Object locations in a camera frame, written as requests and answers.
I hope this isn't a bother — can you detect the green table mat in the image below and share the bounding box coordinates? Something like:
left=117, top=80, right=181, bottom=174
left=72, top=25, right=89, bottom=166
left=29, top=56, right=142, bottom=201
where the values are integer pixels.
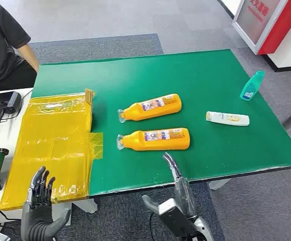
left=32, top=49, right=291, bottom=197

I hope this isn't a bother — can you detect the red and white sign stand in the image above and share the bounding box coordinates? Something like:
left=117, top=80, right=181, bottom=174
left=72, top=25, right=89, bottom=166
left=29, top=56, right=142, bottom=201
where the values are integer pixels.
left=232, top=0, right=291, bottom=56

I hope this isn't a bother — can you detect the white table foot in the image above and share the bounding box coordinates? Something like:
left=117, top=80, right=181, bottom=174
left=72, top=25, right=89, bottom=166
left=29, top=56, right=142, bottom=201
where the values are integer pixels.
left=207, top=178, right=232, bottom=191
left=72, top=198, right=98, bottom=214

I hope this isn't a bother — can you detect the teal transparent bottle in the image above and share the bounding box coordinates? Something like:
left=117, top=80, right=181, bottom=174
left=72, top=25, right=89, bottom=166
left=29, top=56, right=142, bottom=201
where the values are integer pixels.
left=240, top=70, right=265, bottom=102

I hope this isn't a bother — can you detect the white shampoo bottle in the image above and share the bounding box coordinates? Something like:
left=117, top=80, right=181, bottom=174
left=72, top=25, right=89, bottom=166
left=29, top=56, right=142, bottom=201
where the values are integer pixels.
left=206, top=111, right=250, bottom=127

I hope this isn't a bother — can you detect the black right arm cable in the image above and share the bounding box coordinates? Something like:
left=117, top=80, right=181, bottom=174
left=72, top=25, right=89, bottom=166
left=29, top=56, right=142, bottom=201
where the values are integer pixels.
left=149, top=212, right=158, bottom=241

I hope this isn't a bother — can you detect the box wrapped in yellow tape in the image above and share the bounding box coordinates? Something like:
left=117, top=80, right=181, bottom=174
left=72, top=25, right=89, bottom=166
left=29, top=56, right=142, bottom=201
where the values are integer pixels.
left=0, top=88, right=104, bottom=211

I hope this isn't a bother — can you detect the black router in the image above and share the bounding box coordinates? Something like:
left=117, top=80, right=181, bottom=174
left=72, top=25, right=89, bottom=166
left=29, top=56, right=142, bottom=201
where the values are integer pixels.
left=0, top=91, right=23, bottom=117

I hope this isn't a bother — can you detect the orange bottle with clear cap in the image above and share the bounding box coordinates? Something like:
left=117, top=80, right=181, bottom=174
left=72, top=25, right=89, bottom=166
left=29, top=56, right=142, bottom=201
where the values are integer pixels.
left=117, top=93, right=182, bottom=124
left=116, top=128, right=191, bottom=152

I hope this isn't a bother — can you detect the black router cable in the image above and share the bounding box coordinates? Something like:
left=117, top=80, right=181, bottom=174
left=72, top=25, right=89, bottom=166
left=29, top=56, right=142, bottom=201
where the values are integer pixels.
left=10, top=88, right=33, bottom=121

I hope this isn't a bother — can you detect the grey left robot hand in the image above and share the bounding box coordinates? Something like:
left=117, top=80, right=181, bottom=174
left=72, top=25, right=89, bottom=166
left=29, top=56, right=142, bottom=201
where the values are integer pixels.
left=20, top=166, right=71, bottom=234

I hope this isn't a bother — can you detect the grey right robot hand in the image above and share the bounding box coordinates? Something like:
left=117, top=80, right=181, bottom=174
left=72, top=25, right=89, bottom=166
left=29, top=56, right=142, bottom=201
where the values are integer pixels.
left=142, top=152, right=197, bottom=219

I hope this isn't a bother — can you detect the person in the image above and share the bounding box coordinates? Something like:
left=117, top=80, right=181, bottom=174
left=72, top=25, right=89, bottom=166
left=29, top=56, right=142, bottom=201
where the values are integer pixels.
left=0, top=0, right=40, bottom=92

